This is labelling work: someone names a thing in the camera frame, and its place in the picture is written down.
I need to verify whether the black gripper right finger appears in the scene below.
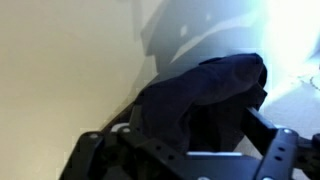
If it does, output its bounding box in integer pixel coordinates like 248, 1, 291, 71
241, 107, 276, 155

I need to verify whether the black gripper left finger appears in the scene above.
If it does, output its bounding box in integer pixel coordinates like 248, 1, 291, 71
129, 105, 142, 130

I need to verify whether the black cap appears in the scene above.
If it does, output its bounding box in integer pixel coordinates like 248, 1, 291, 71
136, 53, 267, 153

